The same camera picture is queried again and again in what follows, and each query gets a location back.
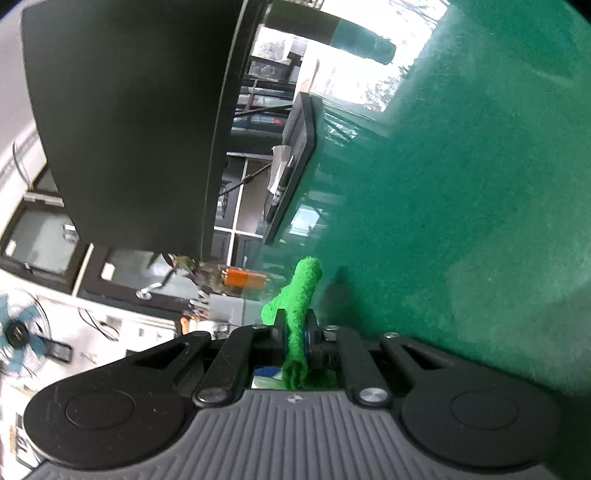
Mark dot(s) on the orange cup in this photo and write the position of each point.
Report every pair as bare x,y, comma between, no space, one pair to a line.
243,279

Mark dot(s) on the wall fan with blue blades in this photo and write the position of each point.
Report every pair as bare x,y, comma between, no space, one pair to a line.
25,332

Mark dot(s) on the grey monitor stand base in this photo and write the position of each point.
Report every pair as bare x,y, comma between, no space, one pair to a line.
301,135

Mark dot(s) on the potted plant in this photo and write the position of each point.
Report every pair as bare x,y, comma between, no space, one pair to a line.
204,274

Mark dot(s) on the grey notepad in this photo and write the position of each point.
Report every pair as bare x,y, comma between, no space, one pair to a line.
281,156

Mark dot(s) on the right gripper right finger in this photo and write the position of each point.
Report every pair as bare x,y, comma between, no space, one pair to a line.
312,340

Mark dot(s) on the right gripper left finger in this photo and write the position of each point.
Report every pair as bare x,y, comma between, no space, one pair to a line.
279,334

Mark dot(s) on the black curved monitor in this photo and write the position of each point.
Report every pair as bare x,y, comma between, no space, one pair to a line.
134,102

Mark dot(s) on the green cleaning cloth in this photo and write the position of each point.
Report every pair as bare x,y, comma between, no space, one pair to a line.
294,299

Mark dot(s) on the grey desk organiser box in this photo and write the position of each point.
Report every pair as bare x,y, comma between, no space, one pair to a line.
226,309

